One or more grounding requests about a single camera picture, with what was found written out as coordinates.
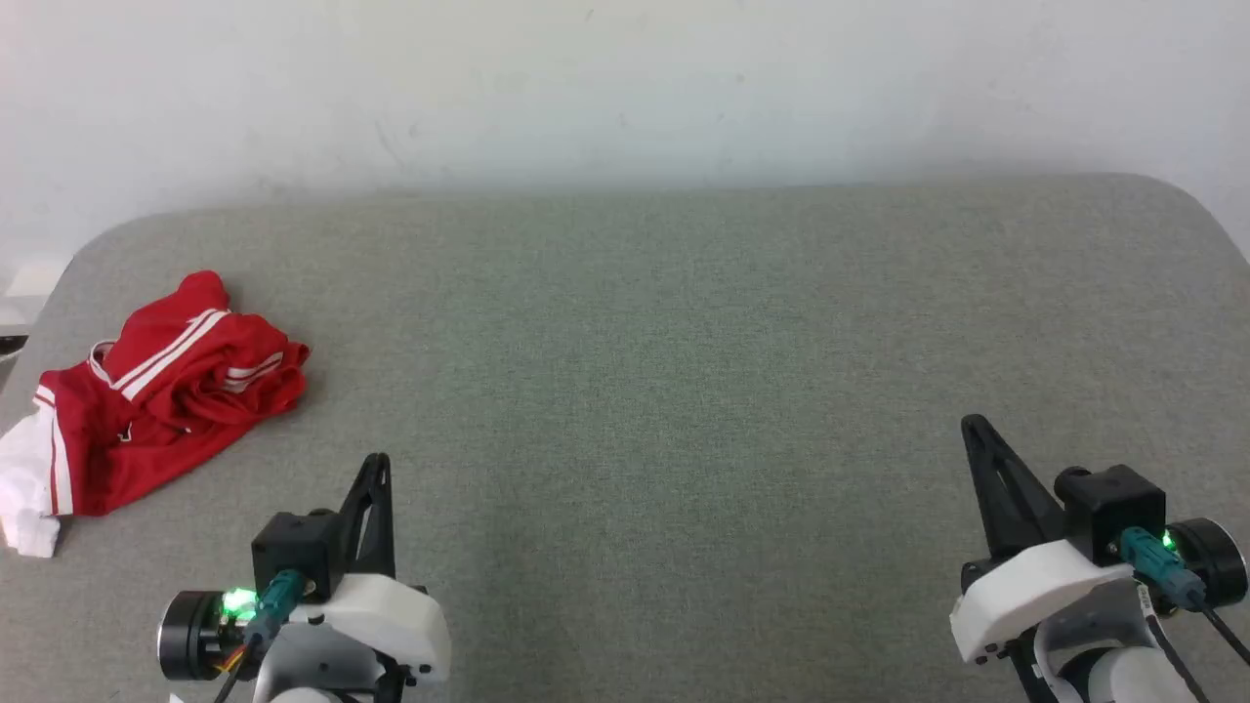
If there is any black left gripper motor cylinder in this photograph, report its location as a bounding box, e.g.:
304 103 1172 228
157 589 257 682

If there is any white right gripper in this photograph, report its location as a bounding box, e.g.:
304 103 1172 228
950 414 1136 665

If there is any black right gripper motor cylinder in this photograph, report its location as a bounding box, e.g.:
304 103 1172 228
1166 517 1250 613

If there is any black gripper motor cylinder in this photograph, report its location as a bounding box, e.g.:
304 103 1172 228
1166 517 1250 613
157 589 257 682

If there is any grey fabric sofa seat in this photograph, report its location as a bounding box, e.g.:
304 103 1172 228
0 174 1250 703

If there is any right cable with teal plug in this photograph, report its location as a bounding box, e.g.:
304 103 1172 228
1119 527 1250 667

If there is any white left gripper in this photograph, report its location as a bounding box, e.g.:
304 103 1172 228
291 452 453 686

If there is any red and white shirt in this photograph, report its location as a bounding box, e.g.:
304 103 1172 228
0 270 312 559

